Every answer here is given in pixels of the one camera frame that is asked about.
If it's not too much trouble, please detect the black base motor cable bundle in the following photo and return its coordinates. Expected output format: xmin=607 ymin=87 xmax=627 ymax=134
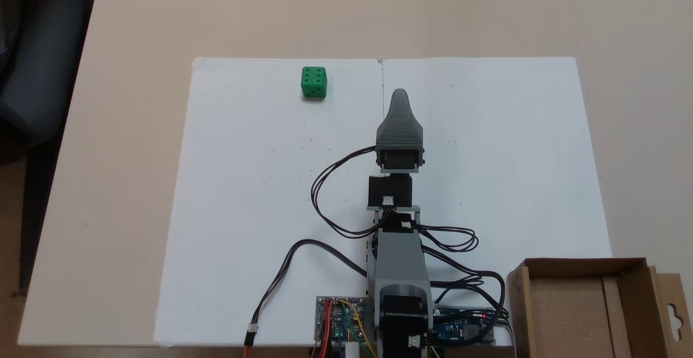
xmin=421 ymin=245 xmax=512 ymax=343

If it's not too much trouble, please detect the white paper sheet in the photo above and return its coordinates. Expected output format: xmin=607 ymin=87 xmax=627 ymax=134
xmin=153 ymin=57 xmax=385 ymax=347
xmin=379 ymin=56 xmax=614 ymax=347

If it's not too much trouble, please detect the black gripper motor cable loop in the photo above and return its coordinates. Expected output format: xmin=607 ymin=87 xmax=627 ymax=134
xmin=311 ymin=145 xmax=391 ymax=239

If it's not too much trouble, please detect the black cable with white connector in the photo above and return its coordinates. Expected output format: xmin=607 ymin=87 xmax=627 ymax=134
xmin=243 ymin=238 xmax=370 ymax=358

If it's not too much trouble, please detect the dark grey chair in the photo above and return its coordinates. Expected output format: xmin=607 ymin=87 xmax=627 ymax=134
xmin=0 ymin=0 xmax=102 ymax=150

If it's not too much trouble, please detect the black wrist motor cable loop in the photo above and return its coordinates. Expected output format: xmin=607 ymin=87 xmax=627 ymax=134
xmin=414 ymin=225 xmax=480 ymax=254

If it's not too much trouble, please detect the red orange wire bundle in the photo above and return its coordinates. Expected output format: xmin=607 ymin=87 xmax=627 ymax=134
xmin=311 ymin=301 xmax=334 ymax=358

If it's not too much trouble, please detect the grey curved ribbed gripper finger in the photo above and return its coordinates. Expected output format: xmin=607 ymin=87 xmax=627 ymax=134
xmin=376 ymin=88 xmax=424 ymax=151

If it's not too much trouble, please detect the green die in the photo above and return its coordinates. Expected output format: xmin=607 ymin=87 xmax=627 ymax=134
xmin=300 ymin=66 xmax=328 ymax=100

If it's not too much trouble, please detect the brown cardboard box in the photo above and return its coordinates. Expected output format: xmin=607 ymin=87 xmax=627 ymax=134
xmin=507 ymin=257 xmax=693 ymax=358

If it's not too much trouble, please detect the grey circuit board with wires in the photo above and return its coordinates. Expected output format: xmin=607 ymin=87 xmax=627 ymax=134
xmin=315 ymin=295 xmax=369 ymax=343

